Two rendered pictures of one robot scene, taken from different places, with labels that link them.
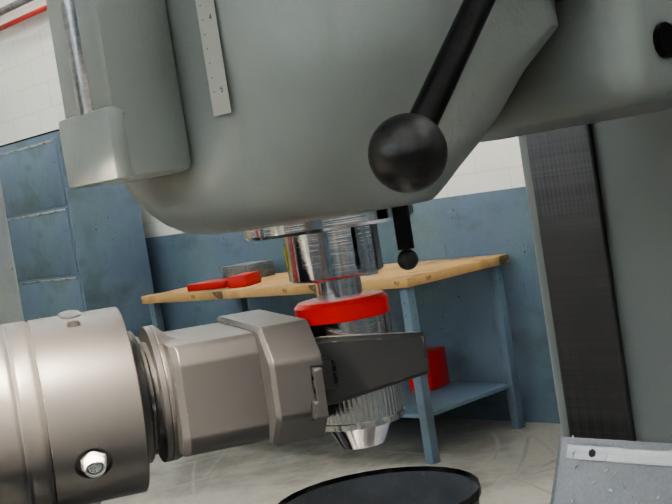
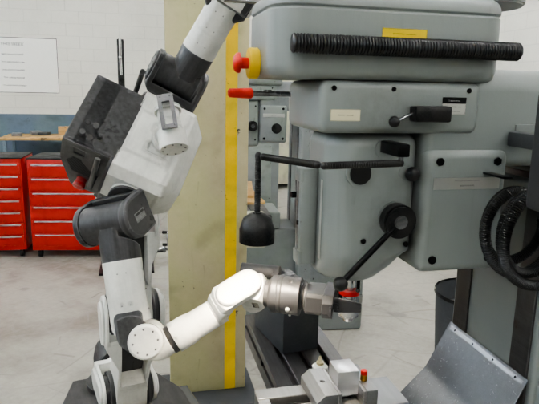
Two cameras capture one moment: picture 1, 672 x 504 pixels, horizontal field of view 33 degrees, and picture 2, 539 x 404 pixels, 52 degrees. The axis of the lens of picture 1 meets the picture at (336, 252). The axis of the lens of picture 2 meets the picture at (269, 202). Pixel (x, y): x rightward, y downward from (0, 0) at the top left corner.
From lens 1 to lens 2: 80 cm
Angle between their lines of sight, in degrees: 31
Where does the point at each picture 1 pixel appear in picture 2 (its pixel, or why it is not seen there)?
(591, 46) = (413, 256)
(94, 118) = (296, 252)
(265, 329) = (324, 296)
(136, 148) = (302, 259)
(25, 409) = (276, 296)
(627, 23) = (421, 255)
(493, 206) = not seen: outside the picture
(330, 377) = (336, 308)
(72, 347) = (288, 287)
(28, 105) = not seen: hidden behind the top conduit
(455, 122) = (370, 268)
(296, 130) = (330, 266)
